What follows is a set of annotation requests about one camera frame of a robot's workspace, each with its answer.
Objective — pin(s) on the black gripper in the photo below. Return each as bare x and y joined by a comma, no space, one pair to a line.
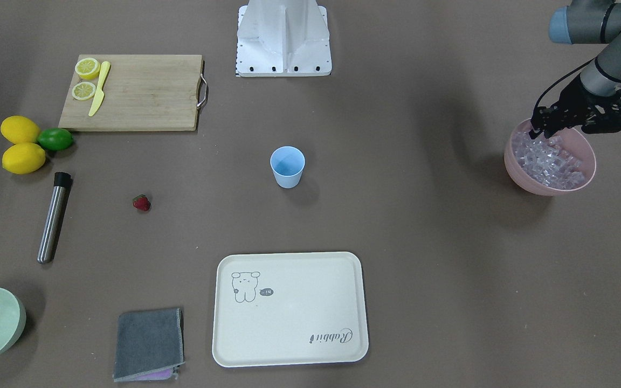
573,99

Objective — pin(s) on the red strawberry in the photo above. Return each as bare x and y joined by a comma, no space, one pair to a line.
141,203

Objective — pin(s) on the steel muddler with black tip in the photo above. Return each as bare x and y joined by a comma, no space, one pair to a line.
61,185

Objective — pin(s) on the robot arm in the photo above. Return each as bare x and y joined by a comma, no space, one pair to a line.
592,22

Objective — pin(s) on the pink bowl of ice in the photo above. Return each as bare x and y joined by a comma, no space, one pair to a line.
553,166

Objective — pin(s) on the light blue plastic cup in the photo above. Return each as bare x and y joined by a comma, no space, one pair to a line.
287,164

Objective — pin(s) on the cream rabbit tray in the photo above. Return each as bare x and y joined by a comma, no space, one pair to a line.
289,308

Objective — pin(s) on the bamboo cutting board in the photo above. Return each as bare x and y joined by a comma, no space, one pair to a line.
143,92

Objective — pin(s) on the yellow plastic knife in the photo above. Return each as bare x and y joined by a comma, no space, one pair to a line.
99,95

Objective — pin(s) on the grey folded cloth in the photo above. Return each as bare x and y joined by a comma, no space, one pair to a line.
149,346

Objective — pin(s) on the lemon half outer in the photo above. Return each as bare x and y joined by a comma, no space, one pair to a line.
87,68

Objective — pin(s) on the lemon half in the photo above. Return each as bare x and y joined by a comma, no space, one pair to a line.
83,91
87,68

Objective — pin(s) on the lemon half inner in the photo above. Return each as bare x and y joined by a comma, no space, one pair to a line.
83,91

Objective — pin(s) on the green lime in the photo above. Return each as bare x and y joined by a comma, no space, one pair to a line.
55,139

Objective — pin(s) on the yellow lemon near bowl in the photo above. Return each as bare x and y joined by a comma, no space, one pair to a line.
23,158

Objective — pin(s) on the yellow lemon near board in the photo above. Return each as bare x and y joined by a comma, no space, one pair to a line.
19,129

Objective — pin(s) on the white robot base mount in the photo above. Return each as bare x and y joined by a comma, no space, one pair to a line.
283,39

